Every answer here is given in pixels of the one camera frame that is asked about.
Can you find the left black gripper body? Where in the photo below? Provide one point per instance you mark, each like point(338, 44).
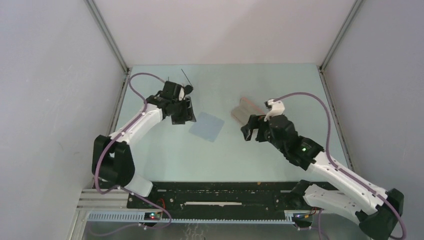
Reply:
point(182, 111)

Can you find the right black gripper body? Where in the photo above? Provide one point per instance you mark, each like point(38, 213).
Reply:
point(257, 122)

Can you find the pink glasses case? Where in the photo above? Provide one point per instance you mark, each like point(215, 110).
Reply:
point(242, 112)

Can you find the light blue cleaning cloth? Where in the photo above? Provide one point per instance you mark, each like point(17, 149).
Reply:
point(207, 127)

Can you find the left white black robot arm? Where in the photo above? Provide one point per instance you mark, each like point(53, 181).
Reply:
point(112, 159)

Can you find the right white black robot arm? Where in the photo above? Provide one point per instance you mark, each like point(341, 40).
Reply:
point(375, 210)

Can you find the black sunglasses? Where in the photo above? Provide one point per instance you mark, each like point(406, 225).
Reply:
point(185, 83)

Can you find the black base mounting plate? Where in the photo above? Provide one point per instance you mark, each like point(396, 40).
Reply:
point(224, 200)

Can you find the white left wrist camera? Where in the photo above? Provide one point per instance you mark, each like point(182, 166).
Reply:
point(181, 94)

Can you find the grey cable duct rail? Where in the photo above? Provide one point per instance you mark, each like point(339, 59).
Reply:
point(139, 217)

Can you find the aluminium frame rails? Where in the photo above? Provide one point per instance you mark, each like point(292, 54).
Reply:
point(92, 200)

